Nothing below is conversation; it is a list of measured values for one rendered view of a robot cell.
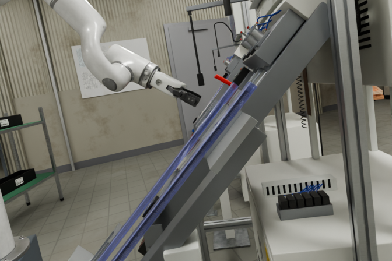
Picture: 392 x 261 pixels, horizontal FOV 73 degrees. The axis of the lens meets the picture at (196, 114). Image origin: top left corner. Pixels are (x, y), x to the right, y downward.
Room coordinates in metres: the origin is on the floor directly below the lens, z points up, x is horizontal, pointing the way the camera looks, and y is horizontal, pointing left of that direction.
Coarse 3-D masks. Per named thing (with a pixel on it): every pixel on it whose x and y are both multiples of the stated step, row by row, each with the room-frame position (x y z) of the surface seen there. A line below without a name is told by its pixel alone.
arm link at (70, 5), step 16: (64, 0) 0.78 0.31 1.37; (80, 0) 0.80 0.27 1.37; (64, 16) 0.80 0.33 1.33; (80, 16) 0.79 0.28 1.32; (96, 16) 0.81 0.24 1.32; (80, 32) 0.81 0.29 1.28; (96, 32) 0.79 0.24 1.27; (96, 48) 0.77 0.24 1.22; (96, 64) 0.77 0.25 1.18; (112, 64) 0.82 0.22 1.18; (112, 80) 0.78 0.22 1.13; (128, 80) 0.82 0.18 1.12
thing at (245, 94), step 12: (252, 84) 0.32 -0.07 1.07; (240, 96) 0.32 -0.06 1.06; (228, 108) 0.33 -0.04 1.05; (240, 108) 0.32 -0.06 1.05; (228, 120) 0.32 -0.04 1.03; (216, 132) 0.32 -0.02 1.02; (204, 144) 0.32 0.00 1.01; (192, 156) 0.32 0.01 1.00; (192, 168) 0.32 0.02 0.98; (180, 180) 0.32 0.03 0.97; (168, 192) 0.32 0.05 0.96; (156, 204) 0.32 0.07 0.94; (156, 216) 0.32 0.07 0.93; (144, 228) 0.32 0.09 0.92; (132, 240) 0.32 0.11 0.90; (120, 252) 0.32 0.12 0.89
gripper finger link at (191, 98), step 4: (180, 92) 0.79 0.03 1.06; (188, 92) 0.81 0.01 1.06; (180, 96) 0.80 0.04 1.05; (184, 96) 0.80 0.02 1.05; (188, 96) 0.80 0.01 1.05; (192, 96) 0.81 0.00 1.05; (196, 96) 0.81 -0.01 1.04; (184, 100) 0.81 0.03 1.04; (188, 100) 0.80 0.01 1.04; (192, 100) 0.80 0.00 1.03; (196, 100) 0.81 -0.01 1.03; (192, 104) 0.81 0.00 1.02; (196, 104) 0.81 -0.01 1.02
